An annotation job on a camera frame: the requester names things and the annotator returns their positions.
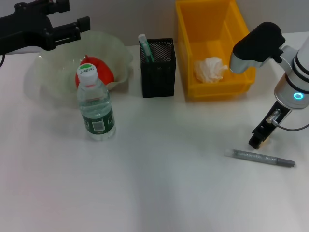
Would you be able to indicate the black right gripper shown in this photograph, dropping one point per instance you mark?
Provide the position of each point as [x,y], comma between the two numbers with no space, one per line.
[270,120]

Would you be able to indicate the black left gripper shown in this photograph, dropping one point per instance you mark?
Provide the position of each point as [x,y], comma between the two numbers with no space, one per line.
[24,26]

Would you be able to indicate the grey marker pen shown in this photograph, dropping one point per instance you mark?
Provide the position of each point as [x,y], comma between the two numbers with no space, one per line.
[256,157]

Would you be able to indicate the white paper ball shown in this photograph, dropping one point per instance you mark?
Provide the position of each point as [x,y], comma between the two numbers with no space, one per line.
[210,70]

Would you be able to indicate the mint green utility knife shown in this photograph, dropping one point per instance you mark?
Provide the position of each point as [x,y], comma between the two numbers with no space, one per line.
[146,48]

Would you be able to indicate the clear green-label water bottle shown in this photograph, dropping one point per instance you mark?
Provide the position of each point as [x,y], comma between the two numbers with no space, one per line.
[96,108]

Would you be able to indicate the pale green glass fruit plate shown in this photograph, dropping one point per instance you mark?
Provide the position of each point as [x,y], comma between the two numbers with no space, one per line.
[113,48]

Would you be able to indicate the black mesh pen holder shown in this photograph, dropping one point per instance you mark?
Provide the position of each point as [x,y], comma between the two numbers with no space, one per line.
[158,77]

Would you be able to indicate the yellow plastic bin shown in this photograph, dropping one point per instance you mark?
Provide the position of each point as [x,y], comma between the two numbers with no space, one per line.
[205,29]

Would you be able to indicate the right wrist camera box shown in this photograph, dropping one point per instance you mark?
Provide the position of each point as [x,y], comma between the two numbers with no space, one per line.
[258,43]

